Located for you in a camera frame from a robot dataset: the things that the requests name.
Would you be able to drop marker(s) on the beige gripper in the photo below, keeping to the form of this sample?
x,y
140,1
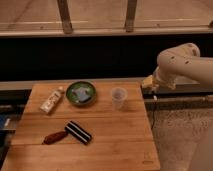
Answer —
x,y
149,83

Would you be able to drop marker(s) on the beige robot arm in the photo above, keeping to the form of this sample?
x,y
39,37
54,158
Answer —
x,y
183,60

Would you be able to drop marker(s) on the clear plastic cup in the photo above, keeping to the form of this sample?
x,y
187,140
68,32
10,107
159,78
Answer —
x,y
118,95

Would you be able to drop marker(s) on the green ceramic bowl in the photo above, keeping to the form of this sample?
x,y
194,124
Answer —
x,y
91,90

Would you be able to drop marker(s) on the blue item in bowl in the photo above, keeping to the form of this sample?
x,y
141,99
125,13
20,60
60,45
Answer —
x,y
81,94

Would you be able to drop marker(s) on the black white striped box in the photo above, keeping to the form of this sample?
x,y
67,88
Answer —
x,y
78,132

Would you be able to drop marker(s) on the wooden cutting board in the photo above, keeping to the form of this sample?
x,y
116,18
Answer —
x,y
121,138

